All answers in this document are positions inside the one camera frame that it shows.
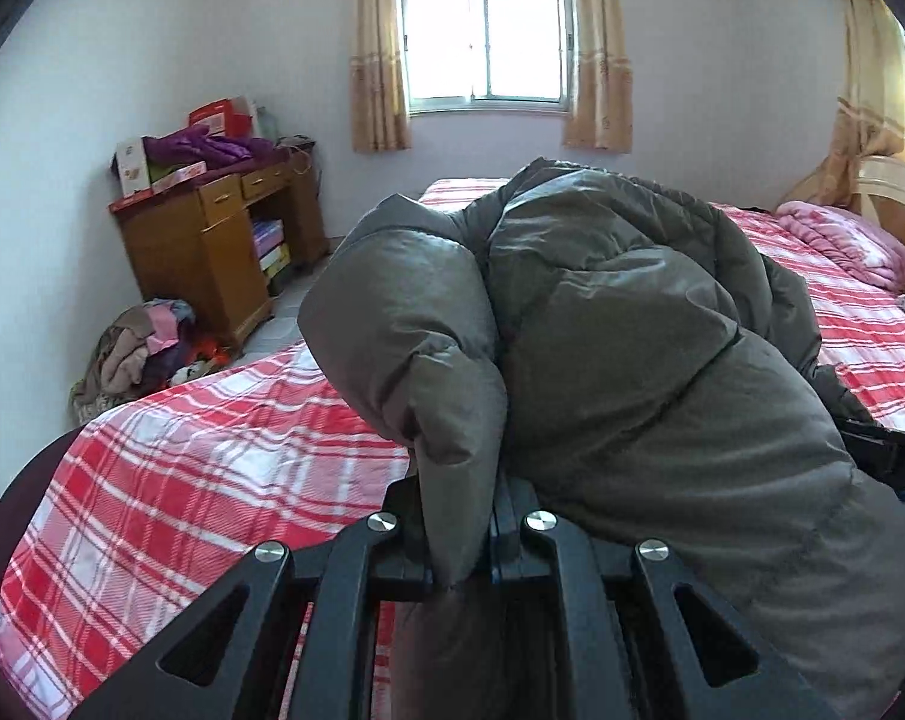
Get grey puffer jacket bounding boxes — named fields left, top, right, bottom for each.
left=297, top=157, right=905, bottom=720

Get light wooden headboard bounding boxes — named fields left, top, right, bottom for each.
left=853, top=155, right=905, bottom=295

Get sliding window with green frame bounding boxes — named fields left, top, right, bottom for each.
left=397, top=0, right=578, bottom=118

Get pile of clothes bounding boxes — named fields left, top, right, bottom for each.
left=69, top=298, right=230, bottom=422

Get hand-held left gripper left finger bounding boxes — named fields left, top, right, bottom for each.
left=70, top=474, right=436, bottom=720

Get purple cloth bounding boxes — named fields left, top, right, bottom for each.
left=140, top=126, right=278, bottom=170

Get books in desk shelf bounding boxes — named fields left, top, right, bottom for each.
left=250, top=218, right=290, bottom=295

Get beige curtain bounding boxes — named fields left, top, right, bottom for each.
left=349, top=0, right=413, bottom=154
left=562, top=0, right=636, bottom=152

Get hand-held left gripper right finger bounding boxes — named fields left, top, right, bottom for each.
left=489, top=471, right=844, bottom=720

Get brown wooden desk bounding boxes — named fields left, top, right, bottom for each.
left=108, top=142, right=331, bottom=355

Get bed with red plaid sheet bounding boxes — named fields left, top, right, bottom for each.
left=0, top=178, right=905, bottom=720

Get tied yellow curtain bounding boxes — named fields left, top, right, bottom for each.
left=778, top=0, right=905, bottom=212

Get white cardboard box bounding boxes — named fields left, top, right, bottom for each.
left=114, top=136, right=152, bottom=198

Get pink floral quilt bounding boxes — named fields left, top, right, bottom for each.
left=777, top=200, right=905, bottom=292

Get red cardboard box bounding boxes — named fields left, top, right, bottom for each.
left=187, top=96, right=259, bottom=138

